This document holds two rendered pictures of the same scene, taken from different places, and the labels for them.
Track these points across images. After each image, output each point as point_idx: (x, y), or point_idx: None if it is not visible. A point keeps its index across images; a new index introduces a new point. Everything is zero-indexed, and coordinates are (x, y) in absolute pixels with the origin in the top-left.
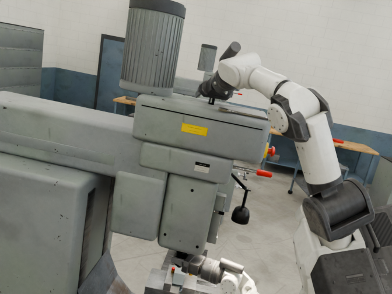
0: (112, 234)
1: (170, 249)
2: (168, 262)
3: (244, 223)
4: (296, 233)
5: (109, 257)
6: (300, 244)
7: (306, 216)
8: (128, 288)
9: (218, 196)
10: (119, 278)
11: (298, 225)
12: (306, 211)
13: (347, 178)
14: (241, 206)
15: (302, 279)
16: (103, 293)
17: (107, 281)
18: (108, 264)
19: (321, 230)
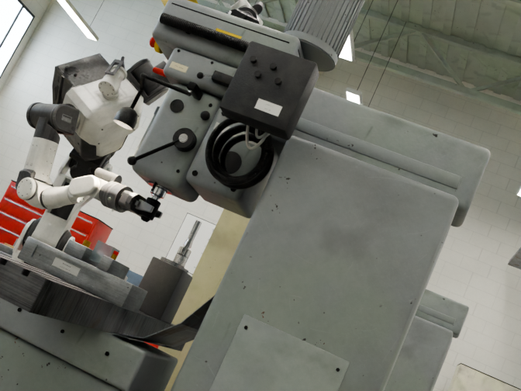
0: (225, 272)
1: (61, 284)
2: (77, 289)
3: (122, 124)
4: (141, 108)
5: (212, 299)
6: (140, 115)
7: (156, 96)
8: (151, 334)
9: None
10: (175, 326)
11: (139, 102)
12: (160, 94)
13: (148, 59)
14: (133, 108)
15: (116, 137)
16: (200, 325)
17: (200, 319)
18: (208, 306)
19: (153, 101)
